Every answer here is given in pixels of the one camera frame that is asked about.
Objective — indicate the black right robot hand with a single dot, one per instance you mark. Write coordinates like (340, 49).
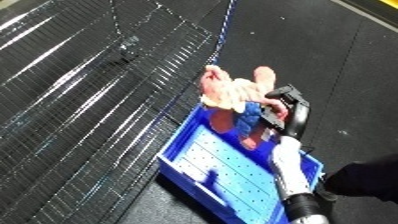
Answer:
(295, 115)

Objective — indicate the pink soft toy blue wing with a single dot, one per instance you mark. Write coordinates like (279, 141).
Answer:
(234, 91)

